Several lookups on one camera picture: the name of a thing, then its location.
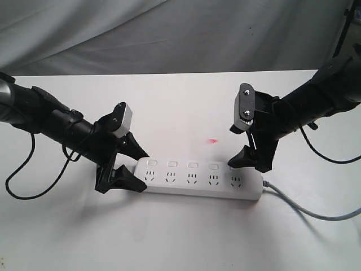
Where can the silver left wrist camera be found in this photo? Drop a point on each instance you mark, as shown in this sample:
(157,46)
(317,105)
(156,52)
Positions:
(121,119)

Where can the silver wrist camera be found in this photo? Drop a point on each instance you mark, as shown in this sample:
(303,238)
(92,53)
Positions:
(121,119)
(244,108)

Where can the black tripod stand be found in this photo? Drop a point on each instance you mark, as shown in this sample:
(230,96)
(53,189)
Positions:
(348,18)

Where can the white five-outlet power strip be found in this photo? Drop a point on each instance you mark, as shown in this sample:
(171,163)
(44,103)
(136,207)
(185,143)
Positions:
(199,178)

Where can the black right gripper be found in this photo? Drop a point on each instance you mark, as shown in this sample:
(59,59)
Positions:
(274,118)

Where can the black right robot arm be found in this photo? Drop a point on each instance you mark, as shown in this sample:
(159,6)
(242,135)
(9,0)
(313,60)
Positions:
(334,88)

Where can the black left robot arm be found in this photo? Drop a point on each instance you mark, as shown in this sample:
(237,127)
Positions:
(38,112)

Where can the grey backdrop cloth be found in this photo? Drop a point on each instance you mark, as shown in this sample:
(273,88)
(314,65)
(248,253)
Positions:
(141,37)

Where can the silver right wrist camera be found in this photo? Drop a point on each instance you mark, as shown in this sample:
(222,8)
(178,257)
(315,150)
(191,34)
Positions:
(244,108)

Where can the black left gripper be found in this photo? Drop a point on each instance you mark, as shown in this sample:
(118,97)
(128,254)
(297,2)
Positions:
(107,146)

